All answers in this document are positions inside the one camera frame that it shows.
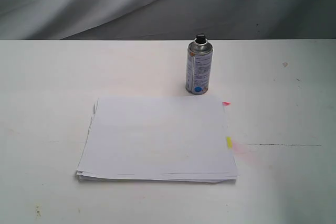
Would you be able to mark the silver spray can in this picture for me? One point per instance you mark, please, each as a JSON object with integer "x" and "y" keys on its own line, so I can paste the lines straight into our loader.
{"x": 198, "y": 67}

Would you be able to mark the white paper stack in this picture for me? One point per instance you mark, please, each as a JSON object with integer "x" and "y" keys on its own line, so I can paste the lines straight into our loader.
{"x": 158, "y": 138}

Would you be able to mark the yellow sticky tab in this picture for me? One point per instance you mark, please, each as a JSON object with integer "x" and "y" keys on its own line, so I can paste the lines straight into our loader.
{"x": 229, "y": 142}

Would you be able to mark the white backdrop cloth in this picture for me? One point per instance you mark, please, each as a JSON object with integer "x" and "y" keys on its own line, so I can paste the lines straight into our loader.
{"x": 166, "y": 19}

